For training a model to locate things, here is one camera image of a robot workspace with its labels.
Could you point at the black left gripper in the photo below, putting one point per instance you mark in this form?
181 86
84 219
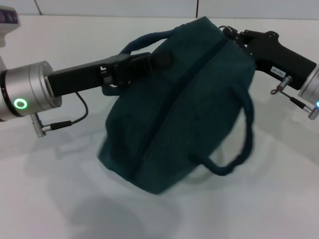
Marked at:
82 77

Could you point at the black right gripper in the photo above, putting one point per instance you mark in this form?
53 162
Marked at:
279 62

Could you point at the dark teal insulated lunch bag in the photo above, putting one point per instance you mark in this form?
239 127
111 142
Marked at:
179 119

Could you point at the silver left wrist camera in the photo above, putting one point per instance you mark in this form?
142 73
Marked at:
8 20

